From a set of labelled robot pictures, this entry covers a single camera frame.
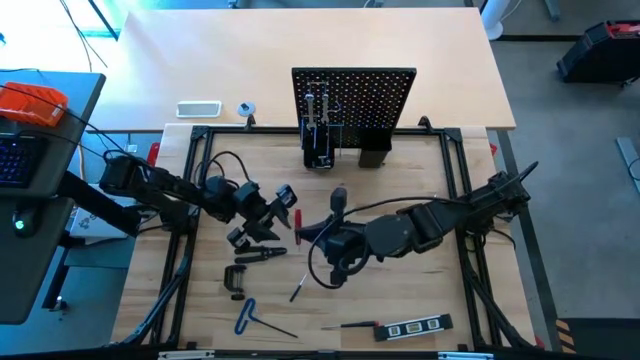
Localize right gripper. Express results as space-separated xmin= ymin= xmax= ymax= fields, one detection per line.
xmin=295 ymin=187 xmax=371 ymax=287

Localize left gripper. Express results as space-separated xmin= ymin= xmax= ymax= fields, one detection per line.
xmin=227 ymin=183 xmax=300 ymax=250

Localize small black-handled screwdriver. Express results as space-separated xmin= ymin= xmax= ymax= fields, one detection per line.
xmin=288 ymin=272 xmax=310 ymax=304

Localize black C-clamp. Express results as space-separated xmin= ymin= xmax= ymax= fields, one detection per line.
xmin=223 ymin=263 xmax=249 ymax=302

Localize white rectangular tray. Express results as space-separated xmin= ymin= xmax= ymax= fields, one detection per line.
xmin=175 ymin=100 xmax=223 ymax=119

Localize black perforated pegboard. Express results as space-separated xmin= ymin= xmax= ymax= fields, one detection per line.
xmin=291 ymin=67 xmax=418 ymax=150

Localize black spirit level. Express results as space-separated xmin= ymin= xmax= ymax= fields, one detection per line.
xmin=373 ymin=313 xmax=455 ymax=343

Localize light wood desk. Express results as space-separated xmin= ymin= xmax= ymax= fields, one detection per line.
xmin=88 ymin=6 xmax=518 ymax=134

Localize black slanted support bar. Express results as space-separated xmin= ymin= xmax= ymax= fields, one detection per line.
xmin=57 ymin=169 xmax=144 ymax=239

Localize black computer mouse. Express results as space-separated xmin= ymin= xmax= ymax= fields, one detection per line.
xmin=11 ymin=208 xmax=42 ymax=239

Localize dark grey desk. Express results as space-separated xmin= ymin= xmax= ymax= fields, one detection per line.
xmin=0 ymin=69 xmax=107 ymax=326

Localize black keyboard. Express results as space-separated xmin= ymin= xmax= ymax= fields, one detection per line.
xmin=0 ymin=133 xmax=50 ymax=189

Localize yellow black hazard strip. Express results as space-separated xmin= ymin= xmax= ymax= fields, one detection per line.
xmin=555 ymin=318 xmax=575 ymax=355

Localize white stand base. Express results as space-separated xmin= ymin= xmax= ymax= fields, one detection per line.
xmin=480 ymin=0 xmax=523 ymax=42

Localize orange plastic box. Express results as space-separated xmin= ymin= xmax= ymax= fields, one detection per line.
xmin=0 ymin=81 xmax=70 ymax=128

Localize black floor mat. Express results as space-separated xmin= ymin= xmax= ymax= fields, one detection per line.
xmin=557 ymin=317 xmax=640 ymax=360

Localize black and red case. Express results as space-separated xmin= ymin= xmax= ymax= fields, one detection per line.
xmin=556 ymin=19 xmax=640 ymax=85

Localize black wire stripper pliers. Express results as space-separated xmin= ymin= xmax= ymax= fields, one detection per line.
xmin=234 ymin=244 xmax=290 ymax=267

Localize blue T-handle hex key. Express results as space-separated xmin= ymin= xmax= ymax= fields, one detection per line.
xmin=233 ymin=297 xmax=300 ymax=339

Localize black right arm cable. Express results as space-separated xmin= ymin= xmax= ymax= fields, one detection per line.
xmin=306 ymin=196 xmax=474 ymax=291

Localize long black-handled screwdriver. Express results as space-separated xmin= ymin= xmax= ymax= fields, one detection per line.
xmin=319 ymin=319 xmax=380 ymax=332

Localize black aluminium table frame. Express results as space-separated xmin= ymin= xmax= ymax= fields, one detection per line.
xmin=107 ymin=115 xmax=540 ymax=351

